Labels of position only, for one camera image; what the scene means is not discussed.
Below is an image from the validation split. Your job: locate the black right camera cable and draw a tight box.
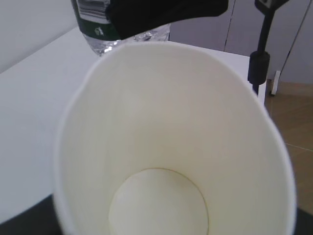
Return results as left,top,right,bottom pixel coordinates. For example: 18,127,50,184
247,0,288,96

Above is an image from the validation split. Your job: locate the clear green-label water bottle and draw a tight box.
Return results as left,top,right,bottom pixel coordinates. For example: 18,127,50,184
71,0,171,56

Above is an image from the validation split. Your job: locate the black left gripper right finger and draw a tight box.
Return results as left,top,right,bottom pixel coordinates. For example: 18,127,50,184
294,208,313,235

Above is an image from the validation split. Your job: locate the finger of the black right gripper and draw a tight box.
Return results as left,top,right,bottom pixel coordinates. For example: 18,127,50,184
105,0,228,39

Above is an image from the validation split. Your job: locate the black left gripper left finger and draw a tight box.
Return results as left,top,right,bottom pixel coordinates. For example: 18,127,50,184
0,195,63,235

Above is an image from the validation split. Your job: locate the white table leg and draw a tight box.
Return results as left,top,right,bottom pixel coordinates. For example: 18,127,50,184
269,70,281,96

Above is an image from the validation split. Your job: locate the white paper cup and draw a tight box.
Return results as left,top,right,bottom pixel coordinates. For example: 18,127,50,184
53,42,297,235

